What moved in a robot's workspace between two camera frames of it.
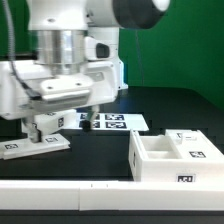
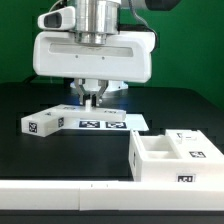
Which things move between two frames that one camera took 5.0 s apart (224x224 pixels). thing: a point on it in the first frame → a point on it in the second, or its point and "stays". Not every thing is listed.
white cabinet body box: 152,158 stays
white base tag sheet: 114,121 stays
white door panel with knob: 193,144 stays
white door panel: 24,147 → 88,112
